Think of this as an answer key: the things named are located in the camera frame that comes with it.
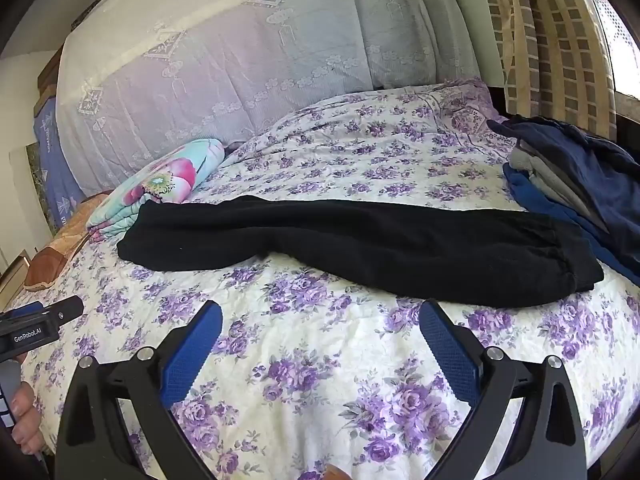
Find grey garment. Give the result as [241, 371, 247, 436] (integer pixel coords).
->
[509, 140, 608, 231]

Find beige checked curtain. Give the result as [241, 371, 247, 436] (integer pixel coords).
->
[475, 0, 618, 133]

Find navy garment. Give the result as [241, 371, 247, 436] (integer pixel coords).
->
[487, 116, 640, 266]

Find orange brown pillow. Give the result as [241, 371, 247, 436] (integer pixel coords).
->
[23, 190, 116, 292]

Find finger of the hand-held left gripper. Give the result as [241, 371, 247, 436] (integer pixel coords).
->
[10, 296, 85, 323]

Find white lace cover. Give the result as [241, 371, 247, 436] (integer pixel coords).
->
[55, 0, 481, 198]

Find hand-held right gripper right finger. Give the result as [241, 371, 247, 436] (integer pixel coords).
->
[419, 300, 588, 480]

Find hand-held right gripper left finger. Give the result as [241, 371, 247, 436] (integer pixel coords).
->
[54, 300, 223, 480]

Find black pants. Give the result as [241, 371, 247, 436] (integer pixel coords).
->
[116, 195, 604, 307]

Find purple floral bedsheet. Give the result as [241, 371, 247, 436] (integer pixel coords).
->
[10, 78, 640, 480]

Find dark carved frame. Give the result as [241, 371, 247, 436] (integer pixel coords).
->
[70, 0, 111, 29]

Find blue printed cloth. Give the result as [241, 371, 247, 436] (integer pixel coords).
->
[32, 97, 86, 236]

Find blue garment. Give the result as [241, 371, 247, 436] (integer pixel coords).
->
[502, 162, 640, 286]

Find white net curtain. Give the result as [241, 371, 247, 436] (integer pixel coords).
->
[575, 0, 640, 101]

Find person's left hand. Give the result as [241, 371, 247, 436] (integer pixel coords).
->
[10, 381, 47, 456]

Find folded floral blanket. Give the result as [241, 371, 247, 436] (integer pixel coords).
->
[86, 138, 226, 243]

